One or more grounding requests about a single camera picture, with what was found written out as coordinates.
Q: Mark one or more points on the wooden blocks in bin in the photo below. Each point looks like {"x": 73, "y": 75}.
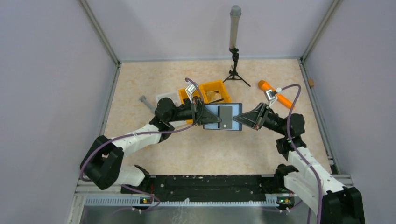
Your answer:
{"x": 214, "y": 97}

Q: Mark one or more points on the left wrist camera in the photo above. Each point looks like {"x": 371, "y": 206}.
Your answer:
{"x": 190, "y": 89}

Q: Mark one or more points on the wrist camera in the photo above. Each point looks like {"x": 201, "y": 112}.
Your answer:
{"x": 190, "y": 89}
{"x": 271, "y": 96}

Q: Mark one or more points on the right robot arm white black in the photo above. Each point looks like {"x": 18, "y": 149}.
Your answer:
{"x": 332, "y": 201}

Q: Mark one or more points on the grey plastic bolt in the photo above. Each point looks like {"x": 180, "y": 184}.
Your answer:
{"x": 147, "y": 103}

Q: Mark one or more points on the white plastic bin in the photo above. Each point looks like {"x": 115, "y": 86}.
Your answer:
{"x": 174, "y": 96}

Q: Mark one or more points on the dark grey credit card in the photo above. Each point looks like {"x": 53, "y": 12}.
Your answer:
{"x": 226, "y": 114}

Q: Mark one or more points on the yellow plastic bin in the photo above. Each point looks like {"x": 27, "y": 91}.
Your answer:
{"x": 183, "y": 95}
{"x": 217, "y": 85}

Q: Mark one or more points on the white cable duct strip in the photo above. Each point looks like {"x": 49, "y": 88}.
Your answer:
{"x": 138, "y": 201}

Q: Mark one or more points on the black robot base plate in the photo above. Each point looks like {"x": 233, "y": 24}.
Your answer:
{"x": 212, "y": 188}

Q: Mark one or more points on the yellow plastic bin right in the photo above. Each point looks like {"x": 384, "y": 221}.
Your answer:
{"x": 217, "y": 85}

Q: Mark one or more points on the grey microphone on stand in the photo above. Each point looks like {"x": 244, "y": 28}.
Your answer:
{"x": 235, "y": 15}

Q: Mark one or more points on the blue leather card holder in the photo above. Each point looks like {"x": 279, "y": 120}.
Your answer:
{"x": 237, "y": 109}

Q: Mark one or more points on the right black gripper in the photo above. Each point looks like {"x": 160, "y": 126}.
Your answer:
{"x": 260, "y": 115}

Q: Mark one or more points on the yellow plastic bin left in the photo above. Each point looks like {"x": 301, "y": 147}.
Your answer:
{"x": 183, "y": 95}

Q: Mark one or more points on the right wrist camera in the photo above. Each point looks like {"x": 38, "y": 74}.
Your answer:
{"x": 271, "y": 96}

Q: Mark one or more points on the black tripod stand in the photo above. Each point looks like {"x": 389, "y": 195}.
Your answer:
{"x": 233, "y": 73}

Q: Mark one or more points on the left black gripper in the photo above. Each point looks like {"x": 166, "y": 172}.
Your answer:
{"x": 207, "y": 117}

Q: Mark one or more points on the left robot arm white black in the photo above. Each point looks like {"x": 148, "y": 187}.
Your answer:
{"x": 102, "y": 164}

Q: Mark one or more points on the small wooden piece on rail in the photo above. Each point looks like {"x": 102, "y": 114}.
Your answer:
{"x": 310, "y": 82}

